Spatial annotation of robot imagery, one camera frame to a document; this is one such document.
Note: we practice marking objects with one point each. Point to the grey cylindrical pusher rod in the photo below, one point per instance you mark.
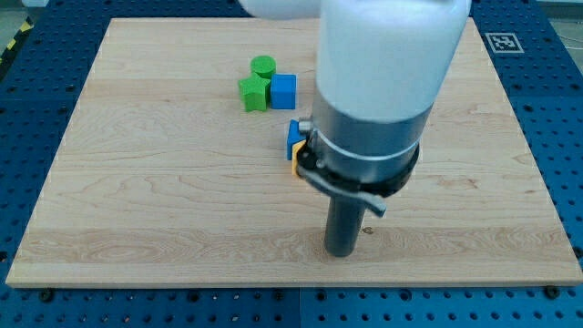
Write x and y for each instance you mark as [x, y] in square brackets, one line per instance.
[343, 224]

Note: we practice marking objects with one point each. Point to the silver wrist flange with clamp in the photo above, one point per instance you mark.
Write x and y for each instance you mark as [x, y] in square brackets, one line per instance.
[356, 157]

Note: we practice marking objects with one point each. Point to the yellow hexagon block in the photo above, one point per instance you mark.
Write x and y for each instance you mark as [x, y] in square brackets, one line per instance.
[294, 156]

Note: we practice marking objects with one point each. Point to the blue triangle block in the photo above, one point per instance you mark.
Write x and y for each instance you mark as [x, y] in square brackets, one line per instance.
[294, 136]

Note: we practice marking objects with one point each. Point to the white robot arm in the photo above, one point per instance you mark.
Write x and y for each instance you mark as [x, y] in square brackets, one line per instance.
[379, 68]

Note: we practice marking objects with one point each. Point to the blue cube block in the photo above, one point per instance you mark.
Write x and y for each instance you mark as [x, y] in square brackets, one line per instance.
[283, 91]

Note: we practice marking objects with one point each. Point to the green star block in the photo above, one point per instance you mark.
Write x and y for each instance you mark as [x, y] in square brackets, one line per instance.
[254, 91]

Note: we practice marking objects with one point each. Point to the green cylinder block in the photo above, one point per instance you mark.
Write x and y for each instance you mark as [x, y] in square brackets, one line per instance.
[263, 66]

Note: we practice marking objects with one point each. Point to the fiducial marker tag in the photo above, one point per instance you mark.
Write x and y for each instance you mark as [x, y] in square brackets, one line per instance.
[504, 43]

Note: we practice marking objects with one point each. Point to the wooden board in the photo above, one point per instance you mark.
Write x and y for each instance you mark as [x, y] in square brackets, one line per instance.
[163, 180]

